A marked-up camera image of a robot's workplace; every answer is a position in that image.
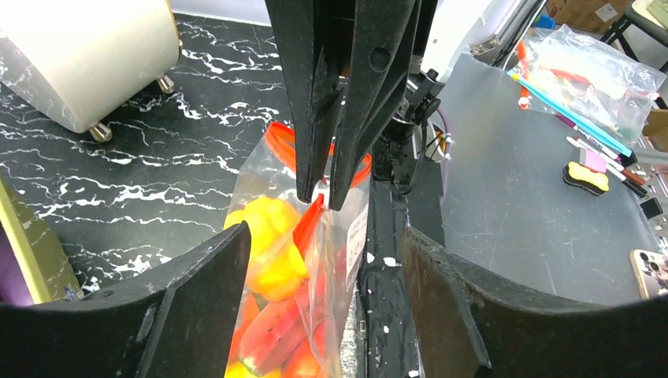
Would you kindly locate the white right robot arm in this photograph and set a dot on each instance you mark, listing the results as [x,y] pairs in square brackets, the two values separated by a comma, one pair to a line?
[445,31]

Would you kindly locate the clear zip bag orange zipper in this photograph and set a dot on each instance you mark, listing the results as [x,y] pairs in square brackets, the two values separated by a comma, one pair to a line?
[304,259]

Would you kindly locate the yellow toy pepper small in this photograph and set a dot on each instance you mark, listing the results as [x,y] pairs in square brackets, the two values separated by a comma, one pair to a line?
[276,265]

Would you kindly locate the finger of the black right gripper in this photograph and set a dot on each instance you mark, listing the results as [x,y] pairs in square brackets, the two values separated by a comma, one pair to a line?
[381,48]
[306,38]

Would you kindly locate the teal blue stick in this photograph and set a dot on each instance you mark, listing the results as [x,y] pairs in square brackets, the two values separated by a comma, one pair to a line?
[533,98]

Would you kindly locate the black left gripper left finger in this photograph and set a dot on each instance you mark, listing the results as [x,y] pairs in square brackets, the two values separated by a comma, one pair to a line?
[174,320]

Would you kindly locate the white cylindrical appliance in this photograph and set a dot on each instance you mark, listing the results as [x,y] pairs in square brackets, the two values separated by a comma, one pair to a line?
[78,61]

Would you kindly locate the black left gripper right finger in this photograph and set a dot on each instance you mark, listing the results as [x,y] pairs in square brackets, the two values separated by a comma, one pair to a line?
[471,322]

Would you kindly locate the orange toy carrot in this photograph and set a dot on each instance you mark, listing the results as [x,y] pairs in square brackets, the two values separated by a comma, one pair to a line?
[248,313]

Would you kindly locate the orange toy fruit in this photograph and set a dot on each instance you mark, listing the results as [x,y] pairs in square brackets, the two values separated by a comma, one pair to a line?
[303,363]

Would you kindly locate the smartphone with camera lenses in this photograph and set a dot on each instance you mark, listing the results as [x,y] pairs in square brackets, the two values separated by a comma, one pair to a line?
[650,270]

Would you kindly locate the olive green plastic bin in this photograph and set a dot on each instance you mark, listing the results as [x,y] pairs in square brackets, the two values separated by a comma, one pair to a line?
[40,255]

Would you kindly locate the red toy chili pepper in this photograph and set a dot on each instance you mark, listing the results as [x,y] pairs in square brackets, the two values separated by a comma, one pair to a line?
[316,311]

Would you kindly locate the yellow black eraser block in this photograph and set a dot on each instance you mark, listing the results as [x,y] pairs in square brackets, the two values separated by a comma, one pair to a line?
[595,183]

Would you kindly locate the clear bag of supplies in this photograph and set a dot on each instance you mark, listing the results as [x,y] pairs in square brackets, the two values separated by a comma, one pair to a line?
[593,79]

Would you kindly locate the purple toy eggplant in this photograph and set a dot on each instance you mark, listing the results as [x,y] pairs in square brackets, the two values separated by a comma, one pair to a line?
[14,290]

